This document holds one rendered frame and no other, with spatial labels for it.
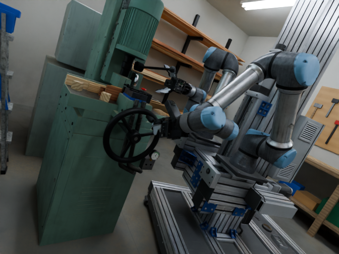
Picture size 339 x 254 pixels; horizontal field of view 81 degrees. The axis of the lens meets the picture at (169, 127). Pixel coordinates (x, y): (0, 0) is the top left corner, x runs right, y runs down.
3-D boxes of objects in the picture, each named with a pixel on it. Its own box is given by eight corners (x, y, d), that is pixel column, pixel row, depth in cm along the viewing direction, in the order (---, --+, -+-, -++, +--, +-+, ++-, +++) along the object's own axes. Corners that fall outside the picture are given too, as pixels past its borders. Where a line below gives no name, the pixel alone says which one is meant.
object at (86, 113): (81, 117, 94) (84, 109, 93) (74, 103, 110) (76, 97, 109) (150, 129, 119) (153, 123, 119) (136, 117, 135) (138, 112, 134)
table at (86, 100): (69, 112, 81) (73, 99, 80) (60, 92, 104) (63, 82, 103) (177, 133, 119) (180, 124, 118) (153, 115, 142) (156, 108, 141)
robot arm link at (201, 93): (203, 104, 127) (209, 91, 125) (192, 100, 120) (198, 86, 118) (195, 101, 133) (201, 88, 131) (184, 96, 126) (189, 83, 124)
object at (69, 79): (64, 83, 100) (67, 74, 99) (64, 82, 102) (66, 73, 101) (158, 109, 138) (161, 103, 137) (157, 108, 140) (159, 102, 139)
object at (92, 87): (87, 90, 106) (89, 83, 105) (86, 89, 107) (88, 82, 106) (168, 112, 142) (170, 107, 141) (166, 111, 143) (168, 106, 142)
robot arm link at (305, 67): (269, 151, 110) (289, 48, 84) (295, 166, 99) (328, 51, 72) (253, 159, 106) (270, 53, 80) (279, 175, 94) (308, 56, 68)
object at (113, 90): (103, 98, 103) (107, 84, 102) (102, 97, 105) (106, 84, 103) (144, 109, 120) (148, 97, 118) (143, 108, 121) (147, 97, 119)
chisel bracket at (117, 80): (116, 90, 110) (120, 76, 108) (108, 84, 120) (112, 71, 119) (127, 94, 115) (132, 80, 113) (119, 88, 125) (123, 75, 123)
